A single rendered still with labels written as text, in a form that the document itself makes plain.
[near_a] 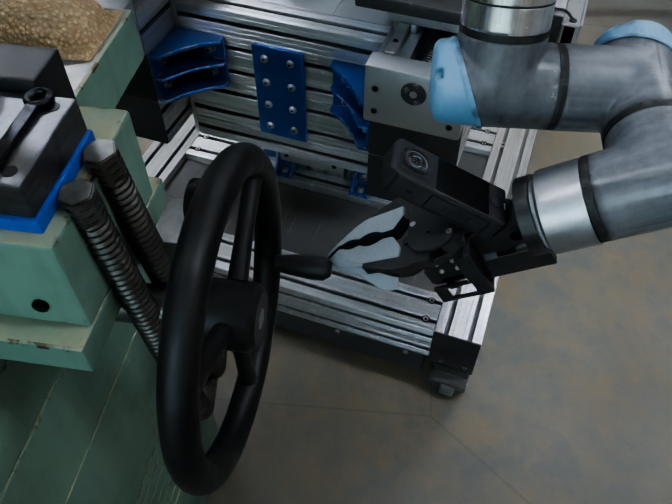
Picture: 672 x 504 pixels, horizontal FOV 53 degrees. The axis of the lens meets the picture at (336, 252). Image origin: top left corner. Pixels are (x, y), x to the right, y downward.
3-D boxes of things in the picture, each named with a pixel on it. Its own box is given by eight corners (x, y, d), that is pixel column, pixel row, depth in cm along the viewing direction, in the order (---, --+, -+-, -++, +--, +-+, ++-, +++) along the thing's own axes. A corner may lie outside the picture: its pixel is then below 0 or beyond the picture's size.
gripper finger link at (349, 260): (350, 309, 69) (430, 291, 64) (318, 277, 65) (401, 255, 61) (354, 284, 71) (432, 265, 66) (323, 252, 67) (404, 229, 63)
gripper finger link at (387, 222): (352, 284, 71) (432, 265, 66) (322, 252, 67) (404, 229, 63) (356, 261, 73) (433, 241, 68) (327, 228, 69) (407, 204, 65)
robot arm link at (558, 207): (581, 205, 51) (574, 134, 56) (523, 220, 54) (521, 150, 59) (608, 261, 56) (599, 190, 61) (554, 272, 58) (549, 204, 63)
